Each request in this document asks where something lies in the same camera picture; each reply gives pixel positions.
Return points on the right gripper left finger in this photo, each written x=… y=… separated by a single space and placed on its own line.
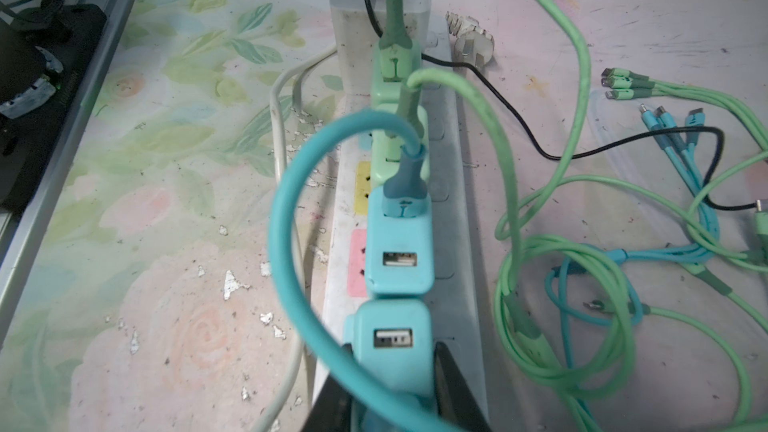
x=332 y=410

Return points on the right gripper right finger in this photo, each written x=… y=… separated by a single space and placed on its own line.
x=455 y=401

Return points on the teal plug adapter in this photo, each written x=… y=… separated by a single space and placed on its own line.
x=399 y=251
x=393 y=340

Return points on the white power strip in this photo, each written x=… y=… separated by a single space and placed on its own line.
x=452 y=300

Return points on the white charger adapter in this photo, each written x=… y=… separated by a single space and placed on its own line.
x=355 y=38

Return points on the green charger adapter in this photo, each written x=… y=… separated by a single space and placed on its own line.
x=391 y=68

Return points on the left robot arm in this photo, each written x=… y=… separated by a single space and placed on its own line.
x=45 y=52

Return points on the white three-pin plug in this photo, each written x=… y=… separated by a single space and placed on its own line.
x=472 y=44

